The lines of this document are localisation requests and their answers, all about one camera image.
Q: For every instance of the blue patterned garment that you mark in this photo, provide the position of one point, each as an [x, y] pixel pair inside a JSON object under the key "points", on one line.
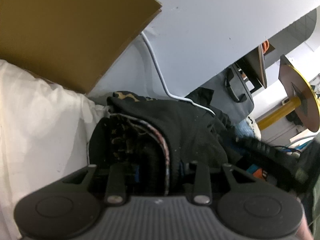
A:
{"points": [[257, 172]]}

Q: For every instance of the cream bear print quilt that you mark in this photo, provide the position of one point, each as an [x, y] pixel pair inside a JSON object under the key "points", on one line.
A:
{"points": [[45, 130]]}

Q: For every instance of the black bear pattern garment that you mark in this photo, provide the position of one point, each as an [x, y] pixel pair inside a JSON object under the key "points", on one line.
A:
{"points": [[154, 140]]}

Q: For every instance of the grey bag with handle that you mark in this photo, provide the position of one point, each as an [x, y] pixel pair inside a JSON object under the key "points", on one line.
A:
{"points": [[231, 95]]}

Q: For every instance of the brown cardboard box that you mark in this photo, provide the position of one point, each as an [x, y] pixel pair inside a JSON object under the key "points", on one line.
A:
{"points": [[71, 42]]}

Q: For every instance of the black garment pile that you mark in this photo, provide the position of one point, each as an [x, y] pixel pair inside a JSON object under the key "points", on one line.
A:
{"points": [[242, 142]]}

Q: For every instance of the leopard print garment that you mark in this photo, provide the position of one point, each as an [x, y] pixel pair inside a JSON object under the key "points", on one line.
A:
{"points": [[130, 96]]}

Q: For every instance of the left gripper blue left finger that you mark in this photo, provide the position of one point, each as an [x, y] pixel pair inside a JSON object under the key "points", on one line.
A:
{"points": [[123, 182]]}

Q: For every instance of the person right hand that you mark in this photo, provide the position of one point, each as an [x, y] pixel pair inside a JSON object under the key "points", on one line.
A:
{"points": [[304, 232]]}

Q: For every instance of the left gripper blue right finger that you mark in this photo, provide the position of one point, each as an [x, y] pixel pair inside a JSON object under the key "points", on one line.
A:
{"points": [[195, 182]]}

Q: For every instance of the yellow round stand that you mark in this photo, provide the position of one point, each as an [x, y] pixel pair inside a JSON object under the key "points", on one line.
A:
{"points": [[302, 99]]}

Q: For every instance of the orange cloth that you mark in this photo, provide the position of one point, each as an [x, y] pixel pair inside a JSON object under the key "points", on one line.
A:
{"points": [[265, 46]]}

